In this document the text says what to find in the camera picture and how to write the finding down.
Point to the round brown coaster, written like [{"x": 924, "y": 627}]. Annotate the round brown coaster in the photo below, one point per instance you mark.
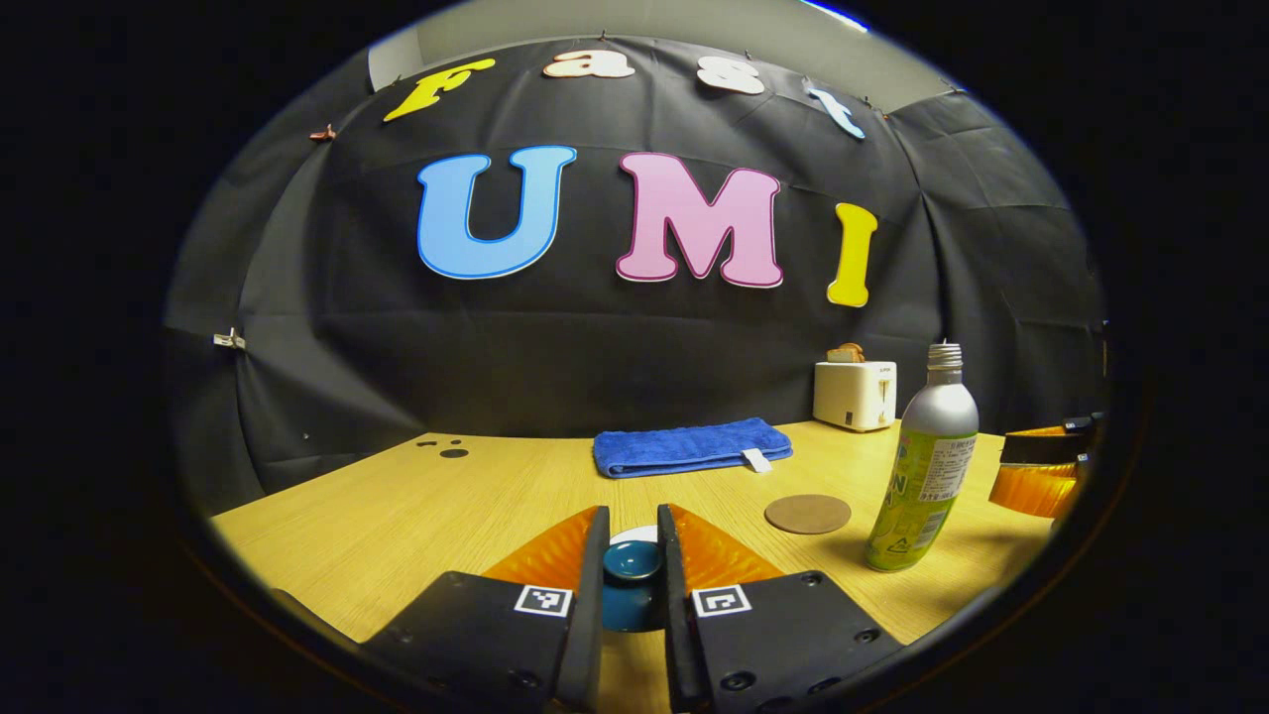
[{"x": 808, "y": 514}]

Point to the folded blue towel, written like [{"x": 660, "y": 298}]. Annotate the folded blue towel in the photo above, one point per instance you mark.
[{"x": 684, "y": 446}]

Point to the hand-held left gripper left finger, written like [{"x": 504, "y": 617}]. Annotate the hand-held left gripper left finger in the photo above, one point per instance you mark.
[{"x": 593, "y": 615}]

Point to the bread slice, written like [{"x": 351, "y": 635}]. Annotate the bread slice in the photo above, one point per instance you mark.
[{"x": 846, "y": 354}]

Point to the white cloth clip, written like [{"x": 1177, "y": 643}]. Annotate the white cloth clip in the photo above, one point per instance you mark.
[{"x": 229, "y": 339}]

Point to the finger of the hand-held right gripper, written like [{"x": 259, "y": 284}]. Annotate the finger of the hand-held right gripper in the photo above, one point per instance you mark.
[
  {"x": 1031, "y": 488},
  {"x": 1041, "y": 451}
]

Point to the black backdrop cloth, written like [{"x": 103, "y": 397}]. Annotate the black backdrop cloth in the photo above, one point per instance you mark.
[{"x": 397, "y": 347}]

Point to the teal teacup lid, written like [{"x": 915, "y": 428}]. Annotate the teal teacup lid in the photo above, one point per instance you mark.
[{"x": 633, "y": 561}]

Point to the silver green-label water bottle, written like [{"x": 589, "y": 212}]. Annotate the silver green-label water bottle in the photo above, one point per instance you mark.
[{"x": 937, "y": 416}]

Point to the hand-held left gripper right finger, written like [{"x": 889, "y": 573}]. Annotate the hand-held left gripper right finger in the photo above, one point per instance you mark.
[{"x": 674, "y": 615}]

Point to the white toaster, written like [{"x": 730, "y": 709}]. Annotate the white toaster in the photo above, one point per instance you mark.
[{"x": 853, "y": 397}]

